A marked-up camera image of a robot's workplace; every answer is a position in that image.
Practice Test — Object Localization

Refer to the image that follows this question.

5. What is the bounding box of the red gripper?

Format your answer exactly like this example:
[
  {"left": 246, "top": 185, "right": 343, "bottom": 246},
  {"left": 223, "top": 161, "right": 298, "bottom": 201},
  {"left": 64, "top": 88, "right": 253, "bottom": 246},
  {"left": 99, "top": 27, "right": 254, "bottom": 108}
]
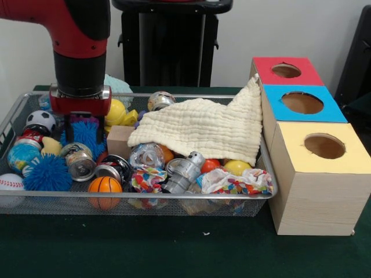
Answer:
[{"left": 48, "top": 83, "right": 113, "bottom": 144}]

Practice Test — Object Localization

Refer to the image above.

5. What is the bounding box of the blue spiky ball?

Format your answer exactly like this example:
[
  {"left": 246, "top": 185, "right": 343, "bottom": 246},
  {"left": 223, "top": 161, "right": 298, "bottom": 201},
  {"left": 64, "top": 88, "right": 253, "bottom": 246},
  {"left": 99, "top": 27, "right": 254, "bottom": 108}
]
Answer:
[
  {"left": 22, "top": 153, "right": 73, "bottom": 192},
  {"left": 60, "top": 115, "right": 107, "bottom": 162}
]

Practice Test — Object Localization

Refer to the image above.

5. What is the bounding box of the mint green muslin cloth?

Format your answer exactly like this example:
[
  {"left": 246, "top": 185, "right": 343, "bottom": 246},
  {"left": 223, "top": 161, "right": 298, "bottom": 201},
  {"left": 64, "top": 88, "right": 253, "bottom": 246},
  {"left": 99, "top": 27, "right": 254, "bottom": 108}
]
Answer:
[{"left": 103, "top": 74, "right": 134, "bottom": 110}]

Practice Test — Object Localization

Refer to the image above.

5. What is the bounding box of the cream muslin cloth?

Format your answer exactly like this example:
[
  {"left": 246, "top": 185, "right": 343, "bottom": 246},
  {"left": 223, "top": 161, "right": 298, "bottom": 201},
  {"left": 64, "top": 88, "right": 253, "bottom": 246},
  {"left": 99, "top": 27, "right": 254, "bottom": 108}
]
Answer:
[{"left": 127, "top": 72, "right": 263, "bottom": 167}]

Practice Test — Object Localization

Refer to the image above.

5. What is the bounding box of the silver mesh bin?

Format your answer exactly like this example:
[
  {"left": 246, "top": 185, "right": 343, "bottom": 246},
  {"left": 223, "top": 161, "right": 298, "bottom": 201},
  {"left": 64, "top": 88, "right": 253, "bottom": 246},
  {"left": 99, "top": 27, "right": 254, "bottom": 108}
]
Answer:
[{"left": 0, "top": 91, "right": 279, "bottom": 217}]

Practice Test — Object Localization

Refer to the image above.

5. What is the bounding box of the wooden box with three holes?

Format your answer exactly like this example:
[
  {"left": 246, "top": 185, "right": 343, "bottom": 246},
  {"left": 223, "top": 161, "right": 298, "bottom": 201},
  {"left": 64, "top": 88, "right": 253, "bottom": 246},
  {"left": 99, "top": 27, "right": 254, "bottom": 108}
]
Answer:
[{"left": 249, "top": 56, "right": 371, "bottom": 236}]

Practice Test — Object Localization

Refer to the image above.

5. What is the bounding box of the yellow tennis ball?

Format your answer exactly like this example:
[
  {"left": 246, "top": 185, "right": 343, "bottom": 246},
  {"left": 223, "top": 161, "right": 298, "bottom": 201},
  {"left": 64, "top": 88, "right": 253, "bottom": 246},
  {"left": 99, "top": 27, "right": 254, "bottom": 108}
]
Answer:
[{"left": 104, "top": 98, "right": 127, "bottom": 126}]

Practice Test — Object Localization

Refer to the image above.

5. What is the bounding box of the small soccer ball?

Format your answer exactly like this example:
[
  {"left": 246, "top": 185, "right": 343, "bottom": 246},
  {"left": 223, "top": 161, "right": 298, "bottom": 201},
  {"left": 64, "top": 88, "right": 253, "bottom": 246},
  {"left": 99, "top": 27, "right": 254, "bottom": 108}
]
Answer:
[{"left": 25, "top": 110, "right": 58, "bottom": 134}]

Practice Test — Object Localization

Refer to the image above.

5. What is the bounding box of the small orange basketball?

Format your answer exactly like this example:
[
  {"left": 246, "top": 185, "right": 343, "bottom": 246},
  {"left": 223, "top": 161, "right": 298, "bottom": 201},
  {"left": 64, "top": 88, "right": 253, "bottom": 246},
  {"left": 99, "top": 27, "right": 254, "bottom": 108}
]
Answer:
[{"left": 88, "top": 175, "right": 123, "bottom": 210}]

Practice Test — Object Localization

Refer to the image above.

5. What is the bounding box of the globe print ball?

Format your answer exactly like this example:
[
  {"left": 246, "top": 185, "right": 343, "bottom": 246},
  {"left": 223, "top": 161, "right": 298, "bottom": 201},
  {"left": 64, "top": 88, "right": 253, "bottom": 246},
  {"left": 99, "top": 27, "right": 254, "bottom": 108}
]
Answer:
[{"left": 7, "top": 143, "right": 42, "bottom": 174}]

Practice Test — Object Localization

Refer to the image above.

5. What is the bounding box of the small white baseball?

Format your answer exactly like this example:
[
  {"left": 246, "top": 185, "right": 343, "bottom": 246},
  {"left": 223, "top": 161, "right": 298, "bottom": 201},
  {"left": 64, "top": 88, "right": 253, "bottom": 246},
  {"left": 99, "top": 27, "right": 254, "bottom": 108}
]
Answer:
[{"left": 0, "top": 173, "right": 26, "bottom": 191}]

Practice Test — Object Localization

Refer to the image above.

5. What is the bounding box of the silver plastic toy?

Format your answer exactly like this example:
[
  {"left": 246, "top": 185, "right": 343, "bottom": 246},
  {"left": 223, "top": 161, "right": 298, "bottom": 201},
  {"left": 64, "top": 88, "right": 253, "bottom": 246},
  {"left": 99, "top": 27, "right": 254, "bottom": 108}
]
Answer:
[{"left": 161, "top": 151, "right": 206, "bottom": 194}]

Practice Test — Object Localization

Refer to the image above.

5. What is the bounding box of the dark green table cloth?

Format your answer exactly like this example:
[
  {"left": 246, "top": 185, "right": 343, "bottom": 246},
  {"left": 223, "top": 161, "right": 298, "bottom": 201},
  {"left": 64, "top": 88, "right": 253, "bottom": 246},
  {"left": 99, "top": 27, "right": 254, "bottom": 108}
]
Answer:
[{"left": 0, "top": 85, "right": 371, "bottom": 278}]

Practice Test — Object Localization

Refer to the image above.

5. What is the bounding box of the black chair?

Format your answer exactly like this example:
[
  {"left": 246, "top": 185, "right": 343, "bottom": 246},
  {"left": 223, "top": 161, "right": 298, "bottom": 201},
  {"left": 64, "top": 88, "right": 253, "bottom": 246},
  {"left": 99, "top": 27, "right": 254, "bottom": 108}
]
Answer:
[{"left": 333, "top": 5, "right": 371, "bottom": 102}]

